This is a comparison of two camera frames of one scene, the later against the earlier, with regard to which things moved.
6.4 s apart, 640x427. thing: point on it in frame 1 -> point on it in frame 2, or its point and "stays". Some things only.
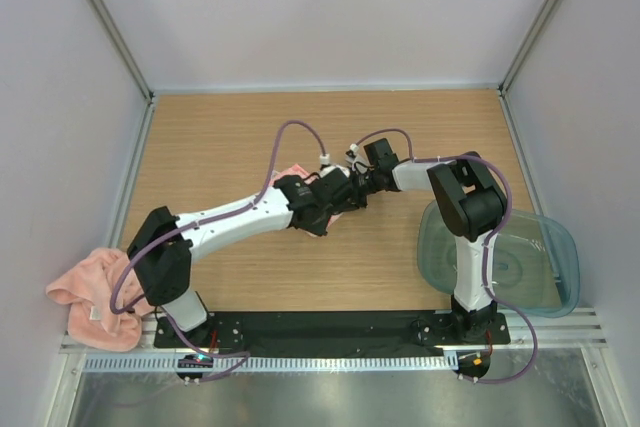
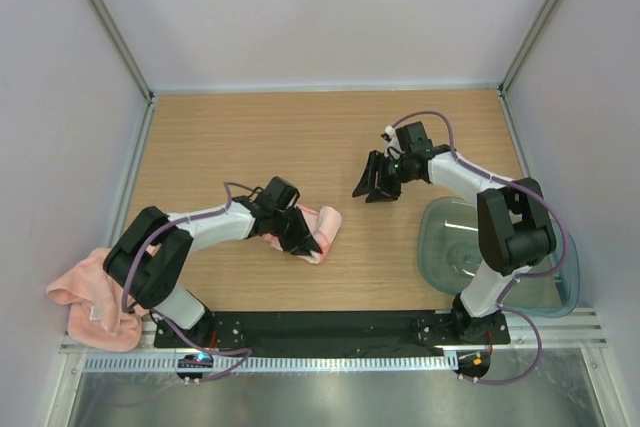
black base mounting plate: [328, 330] stays
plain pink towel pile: [87, 290] stays
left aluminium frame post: [106, 19] stays
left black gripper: [319, 227] -> [301, 243]
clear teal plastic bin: [536, 261] stays
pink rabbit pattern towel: [298, 170] -> [323, 227]
